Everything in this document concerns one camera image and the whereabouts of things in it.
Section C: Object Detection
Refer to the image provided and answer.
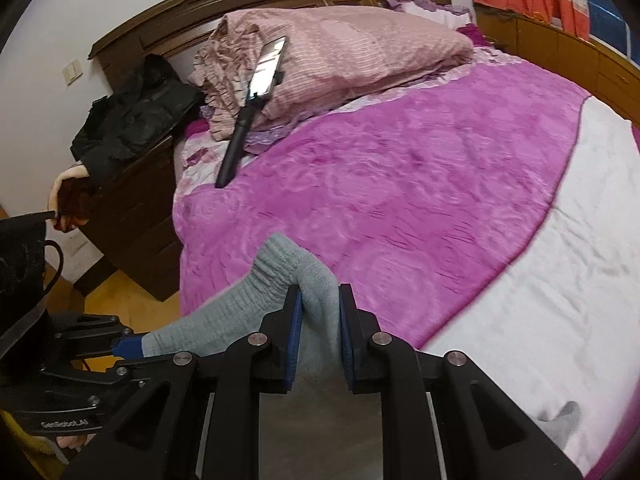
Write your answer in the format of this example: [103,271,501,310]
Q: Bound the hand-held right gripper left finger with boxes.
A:
[60,284,305,480]

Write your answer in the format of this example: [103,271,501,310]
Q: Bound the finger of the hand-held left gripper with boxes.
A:
[106,362,167,387]
[82,332,147,362]

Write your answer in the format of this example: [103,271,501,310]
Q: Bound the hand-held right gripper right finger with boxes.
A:
[339,283,585,480]

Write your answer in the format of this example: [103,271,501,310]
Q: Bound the grey pants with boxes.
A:
[141,232,583,480]

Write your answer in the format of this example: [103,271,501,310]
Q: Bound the person's left hand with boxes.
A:
[56,434,96,454]

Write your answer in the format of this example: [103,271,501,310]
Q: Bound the dark wooden nightstand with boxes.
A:
[82,132,183,303]

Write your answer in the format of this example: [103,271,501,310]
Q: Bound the dark red bag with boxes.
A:
[50,162,101,234]

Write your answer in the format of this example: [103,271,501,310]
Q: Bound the pink and white striped blanket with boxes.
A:
[172,47,640,480]

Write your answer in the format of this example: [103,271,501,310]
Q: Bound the floral bed sheet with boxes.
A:
[174,42,526,201]

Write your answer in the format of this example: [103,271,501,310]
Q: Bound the black jacket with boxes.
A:
[70,54,203,183]

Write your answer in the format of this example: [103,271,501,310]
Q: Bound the smartphone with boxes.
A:
[247,36,288,102]

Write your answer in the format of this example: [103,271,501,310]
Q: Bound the pink ruffled pillow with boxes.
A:
[189,6,475,142]

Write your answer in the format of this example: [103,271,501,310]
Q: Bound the magenta pillow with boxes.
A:
[457,24,493,51]

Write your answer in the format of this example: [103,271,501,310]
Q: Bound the dark wooden headboard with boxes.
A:
[89,0,453,101]

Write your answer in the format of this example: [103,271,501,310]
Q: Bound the purple ruffled pillow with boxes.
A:
[385,0,473,28]

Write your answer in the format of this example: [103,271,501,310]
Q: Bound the window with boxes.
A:
[582,0,640,68]

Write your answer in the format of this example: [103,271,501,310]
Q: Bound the wall switch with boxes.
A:
[62,58,85,85]

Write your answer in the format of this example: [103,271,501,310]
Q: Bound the wooden wall cabinet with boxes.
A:
[474,4,640,126]

